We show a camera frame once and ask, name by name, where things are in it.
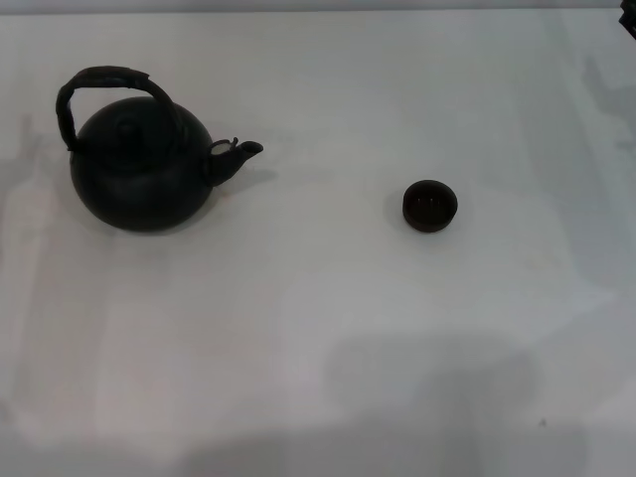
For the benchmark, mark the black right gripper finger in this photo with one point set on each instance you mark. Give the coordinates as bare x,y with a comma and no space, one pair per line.
629,11

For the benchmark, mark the small dark brown teacup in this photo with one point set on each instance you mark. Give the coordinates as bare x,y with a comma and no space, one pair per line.
430,218

